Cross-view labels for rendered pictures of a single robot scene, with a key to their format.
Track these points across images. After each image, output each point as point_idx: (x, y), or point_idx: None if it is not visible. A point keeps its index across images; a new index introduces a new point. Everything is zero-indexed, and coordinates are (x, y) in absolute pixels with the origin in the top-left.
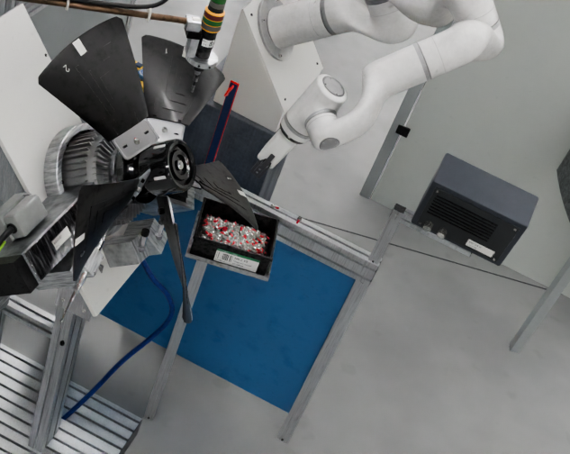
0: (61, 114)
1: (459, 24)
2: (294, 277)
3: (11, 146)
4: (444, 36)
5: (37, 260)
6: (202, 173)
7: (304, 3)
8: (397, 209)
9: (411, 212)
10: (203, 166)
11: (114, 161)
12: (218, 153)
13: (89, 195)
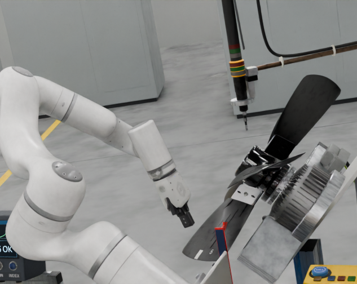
0: (348, 177)
1: (40, 78)
2: None
3: None
4: (54, 83)
5: (311, 153)
6: (233, 222)
7: (145, 250)
8: (56, 271)
9: (43, 274)
10: (234, 235)
11: (292, 167)
12: None
13: None
